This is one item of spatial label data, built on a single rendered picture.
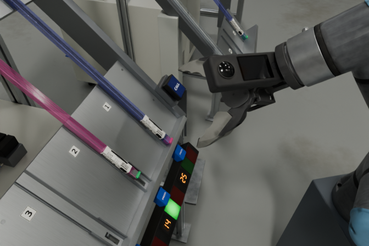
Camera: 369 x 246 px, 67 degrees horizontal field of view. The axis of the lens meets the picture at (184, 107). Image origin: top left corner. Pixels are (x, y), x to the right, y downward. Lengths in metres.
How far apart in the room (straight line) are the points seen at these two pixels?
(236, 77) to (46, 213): 0.32
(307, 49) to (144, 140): 0.35
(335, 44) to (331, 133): 1.43
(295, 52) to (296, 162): 1.21
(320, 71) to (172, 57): 0.57
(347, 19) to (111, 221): 0.44
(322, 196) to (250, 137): 0.87
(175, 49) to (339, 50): 0.57
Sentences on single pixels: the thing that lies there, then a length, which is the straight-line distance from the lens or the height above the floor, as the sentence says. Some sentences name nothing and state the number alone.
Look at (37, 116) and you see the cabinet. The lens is 0.92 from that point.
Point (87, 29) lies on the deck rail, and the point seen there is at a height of 0.92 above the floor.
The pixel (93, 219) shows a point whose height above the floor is 0.77.
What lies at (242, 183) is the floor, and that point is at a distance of 1.43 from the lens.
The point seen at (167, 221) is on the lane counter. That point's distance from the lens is 0.59.
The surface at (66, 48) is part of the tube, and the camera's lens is 0.55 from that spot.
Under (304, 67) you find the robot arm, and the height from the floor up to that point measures 0.98.
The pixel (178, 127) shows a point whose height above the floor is 0.73.
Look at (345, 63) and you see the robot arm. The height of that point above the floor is 0.99.
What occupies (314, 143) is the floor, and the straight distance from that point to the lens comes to 1.71.
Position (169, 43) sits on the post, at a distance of 0.87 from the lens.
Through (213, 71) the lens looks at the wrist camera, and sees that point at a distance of 0.37.
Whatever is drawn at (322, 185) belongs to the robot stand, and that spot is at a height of 0.55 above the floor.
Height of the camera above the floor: 1.19
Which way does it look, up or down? 43 degrees down
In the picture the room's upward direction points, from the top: straight up
